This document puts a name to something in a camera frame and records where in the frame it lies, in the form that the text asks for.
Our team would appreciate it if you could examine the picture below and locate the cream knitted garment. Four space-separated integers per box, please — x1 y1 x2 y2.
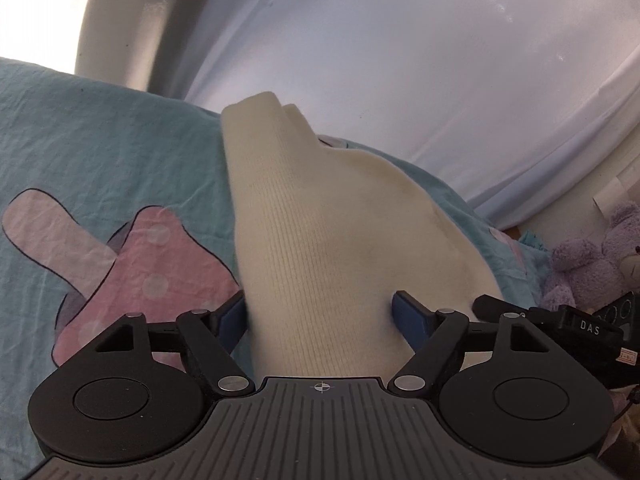
221 92 499 379

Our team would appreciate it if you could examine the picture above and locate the purple plush teddy bear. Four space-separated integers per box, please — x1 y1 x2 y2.
540 202 640 312

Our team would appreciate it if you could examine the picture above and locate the teal mushroom print bedsheet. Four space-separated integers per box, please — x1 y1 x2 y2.
1 60 549 479

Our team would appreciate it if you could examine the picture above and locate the white grey curtain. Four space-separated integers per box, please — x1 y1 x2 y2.
75 0 639 228

